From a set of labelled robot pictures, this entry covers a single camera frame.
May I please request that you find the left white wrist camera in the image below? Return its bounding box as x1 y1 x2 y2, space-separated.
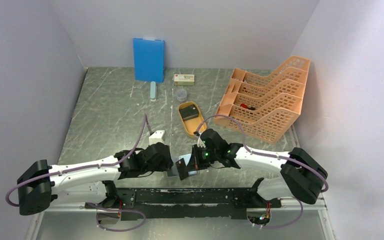
148 130 165 145

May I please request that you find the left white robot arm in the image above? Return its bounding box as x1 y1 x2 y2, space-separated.
5 142 174 216

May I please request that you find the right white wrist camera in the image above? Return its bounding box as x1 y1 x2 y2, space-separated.
194 131 206 148

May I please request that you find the red black item in organizer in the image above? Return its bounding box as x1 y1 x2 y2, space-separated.
240 103 256 111

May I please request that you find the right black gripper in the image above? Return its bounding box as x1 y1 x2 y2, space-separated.
185 143 220 172

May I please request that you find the small white red box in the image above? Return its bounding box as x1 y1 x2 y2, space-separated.
173 74 195 86

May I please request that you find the blue board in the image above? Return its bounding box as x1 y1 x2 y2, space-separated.
132 38 165 83

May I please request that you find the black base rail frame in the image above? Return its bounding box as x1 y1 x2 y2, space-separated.
98 187 282 221

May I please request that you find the light blue eraser bar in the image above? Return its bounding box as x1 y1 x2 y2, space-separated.
149 81 157 102

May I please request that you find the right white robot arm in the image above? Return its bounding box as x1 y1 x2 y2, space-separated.
175 128 328 207

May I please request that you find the beige card holder wallet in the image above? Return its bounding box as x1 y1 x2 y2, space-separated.
164 154 199 180

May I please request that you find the orange plastic file organizer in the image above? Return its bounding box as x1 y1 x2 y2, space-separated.
214 55 311 144

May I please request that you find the small clear round container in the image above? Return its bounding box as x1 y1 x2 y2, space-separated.
175 89 188 103

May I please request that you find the yellow oval tray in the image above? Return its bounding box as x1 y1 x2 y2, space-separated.
177 101 207 138

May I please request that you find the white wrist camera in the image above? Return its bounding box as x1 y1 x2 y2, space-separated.
194 131 206 148
148 130 165 145

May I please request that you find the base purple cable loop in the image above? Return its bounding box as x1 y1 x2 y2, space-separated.
95 206 147 232

